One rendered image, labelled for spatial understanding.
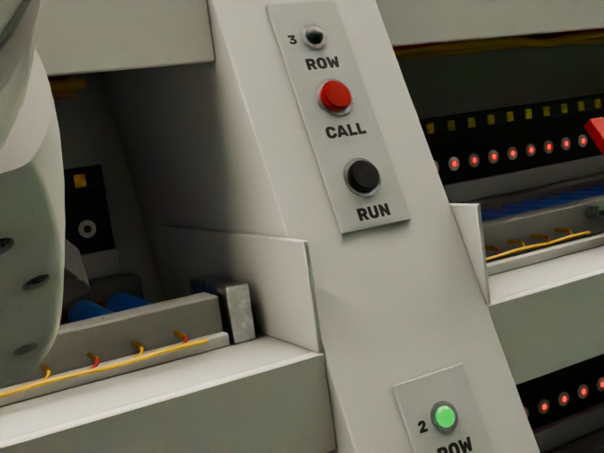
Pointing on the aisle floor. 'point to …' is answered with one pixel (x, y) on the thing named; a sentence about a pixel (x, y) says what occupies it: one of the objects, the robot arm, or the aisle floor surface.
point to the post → (320, 217)
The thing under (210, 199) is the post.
